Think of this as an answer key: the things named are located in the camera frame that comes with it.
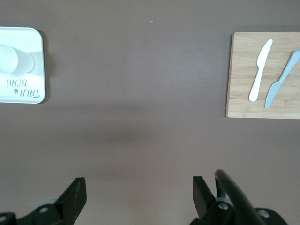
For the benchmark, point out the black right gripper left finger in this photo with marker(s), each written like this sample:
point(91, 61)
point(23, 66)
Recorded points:
point(70, 201)

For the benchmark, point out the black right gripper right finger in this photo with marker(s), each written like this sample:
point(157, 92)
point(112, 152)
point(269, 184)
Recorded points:
point(204, 201)

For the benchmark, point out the white plastic cup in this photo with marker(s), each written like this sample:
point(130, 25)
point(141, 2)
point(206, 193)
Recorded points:
point(14, 59)

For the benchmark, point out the bamboo cutting board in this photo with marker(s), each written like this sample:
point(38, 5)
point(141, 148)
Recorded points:
point(241, 77)

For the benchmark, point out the grey-blue plastic knife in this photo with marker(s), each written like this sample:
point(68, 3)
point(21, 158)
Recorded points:
point(279, 82)

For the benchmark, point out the white plastic knife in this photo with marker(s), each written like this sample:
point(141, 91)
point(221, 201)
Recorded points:
point(261, 63)

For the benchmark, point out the white tray with bear print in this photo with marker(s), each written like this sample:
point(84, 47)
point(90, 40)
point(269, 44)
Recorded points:
point(28, 35)

